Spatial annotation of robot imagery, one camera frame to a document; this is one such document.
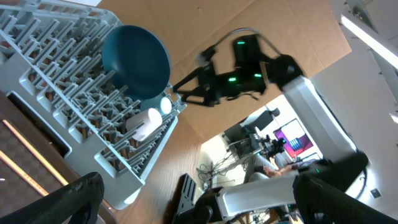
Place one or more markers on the background monitor screen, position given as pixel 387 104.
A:
pixel 296 140

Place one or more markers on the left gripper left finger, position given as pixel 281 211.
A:
pixel 77 202

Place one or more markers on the brown serving tray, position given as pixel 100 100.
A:
pixel 17 193

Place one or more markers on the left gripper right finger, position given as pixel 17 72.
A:
pixel 320 203

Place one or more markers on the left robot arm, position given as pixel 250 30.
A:
pixel 227 202

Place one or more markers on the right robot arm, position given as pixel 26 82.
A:
pixel 253 71

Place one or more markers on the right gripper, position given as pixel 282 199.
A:
pixel 215 86

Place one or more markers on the left wooden chopstick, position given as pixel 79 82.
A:
pixel 36 153

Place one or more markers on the dark blue plate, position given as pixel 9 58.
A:
pixel 139 59

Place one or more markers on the grey dishwasher rack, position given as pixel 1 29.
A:
pixel 51 62

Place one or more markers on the pink cup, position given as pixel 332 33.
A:
pixel 144 123

